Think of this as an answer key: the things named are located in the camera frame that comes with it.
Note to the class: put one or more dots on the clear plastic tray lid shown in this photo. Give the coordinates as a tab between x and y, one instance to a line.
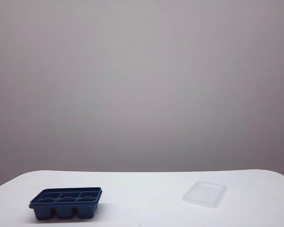
203	195

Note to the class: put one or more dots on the blue ice cube tray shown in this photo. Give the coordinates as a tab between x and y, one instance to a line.
66	210

